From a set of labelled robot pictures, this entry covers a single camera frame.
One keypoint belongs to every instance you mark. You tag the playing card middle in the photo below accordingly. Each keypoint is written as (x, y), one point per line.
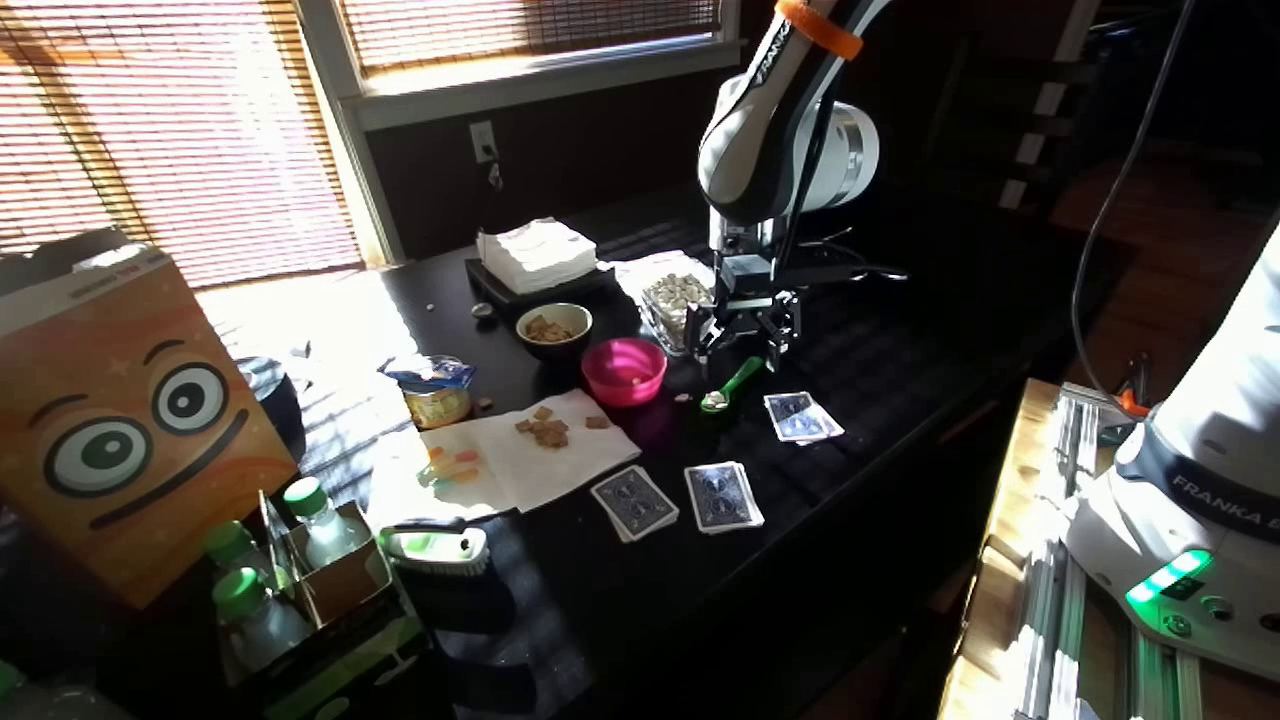
(721, 497)

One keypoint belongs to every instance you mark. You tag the white paper towel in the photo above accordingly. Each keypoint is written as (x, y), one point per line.
(573, 465)

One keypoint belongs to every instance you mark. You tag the blue playing card deck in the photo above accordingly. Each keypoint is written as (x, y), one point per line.
(634, 503)

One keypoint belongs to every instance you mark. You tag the dark striped cloth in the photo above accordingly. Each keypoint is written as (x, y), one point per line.
(515, 624)

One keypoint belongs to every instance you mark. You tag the white wall outlet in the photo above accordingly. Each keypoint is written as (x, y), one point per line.
(481, 142)

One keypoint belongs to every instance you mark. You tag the orange box with cartoon face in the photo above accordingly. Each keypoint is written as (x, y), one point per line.
(132, 426)

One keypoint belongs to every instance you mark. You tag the pink plastic bowl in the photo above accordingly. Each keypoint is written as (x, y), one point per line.
(627, 369)

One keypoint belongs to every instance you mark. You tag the stack of white napkins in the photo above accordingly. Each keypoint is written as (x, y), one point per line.
(537, 251)

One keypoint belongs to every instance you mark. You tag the green capped bottle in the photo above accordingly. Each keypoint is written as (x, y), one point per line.
(235, 547)
(257, 622)
(323, 522)

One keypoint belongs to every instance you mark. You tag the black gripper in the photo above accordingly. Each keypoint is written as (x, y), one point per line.
(750, 286)

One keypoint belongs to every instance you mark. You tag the small snack cup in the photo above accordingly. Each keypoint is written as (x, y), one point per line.
(435, 388)

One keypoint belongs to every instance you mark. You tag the dark round bowl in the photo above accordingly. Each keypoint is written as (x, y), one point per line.
(555, 325)

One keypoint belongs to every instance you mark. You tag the dark round can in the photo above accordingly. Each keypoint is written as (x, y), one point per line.
(273, 399)

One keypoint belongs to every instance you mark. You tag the white and green device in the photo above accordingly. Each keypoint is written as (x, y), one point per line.
(435, 547)

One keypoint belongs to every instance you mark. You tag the green plastic spoon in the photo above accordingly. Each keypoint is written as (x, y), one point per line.
(725, 388)

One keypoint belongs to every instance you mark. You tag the green bottle carrier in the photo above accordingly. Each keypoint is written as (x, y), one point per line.
(354, 652)

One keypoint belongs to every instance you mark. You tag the wooden window blind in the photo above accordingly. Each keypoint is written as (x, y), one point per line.
(160, 133)
(523, 28)

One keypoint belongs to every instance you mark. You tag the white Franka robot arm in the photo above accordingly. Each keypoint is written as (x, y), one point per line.
(1206, 426)

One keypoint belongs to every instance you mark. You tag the clear container of white seeds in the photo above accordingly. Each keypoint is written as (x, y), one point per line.
(673, 310)

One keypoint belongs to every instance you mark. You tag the playing card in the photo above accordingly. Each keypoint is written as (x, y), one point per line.
(803, 416)
(721, 497)

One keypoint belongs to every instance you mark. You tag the dark shelf unit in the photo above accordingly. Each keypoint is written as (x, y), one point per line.
(1034, 106)

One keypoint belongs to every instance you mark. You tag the wooden bench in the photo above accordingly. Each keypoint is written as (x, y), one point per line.
(995, 602)

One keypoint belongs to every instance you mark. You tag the playing card right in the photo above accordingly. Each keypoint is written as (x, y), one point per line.
(803, 416)

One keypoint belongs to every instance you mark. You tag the brown cereal pile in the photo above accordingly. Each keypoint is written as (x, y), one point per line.
(546, 426)

